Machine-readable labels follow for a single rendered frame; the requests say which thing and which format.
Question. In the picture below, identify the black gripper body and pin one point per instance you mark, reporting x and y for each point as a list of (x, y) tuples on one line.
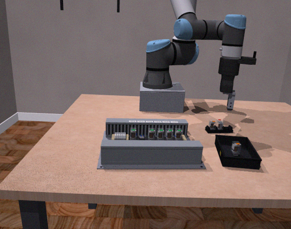
[(229, 66)]

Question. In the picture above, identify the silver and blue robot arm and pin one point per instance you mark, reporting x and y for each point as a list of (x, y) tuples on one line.
[(183, 50)]

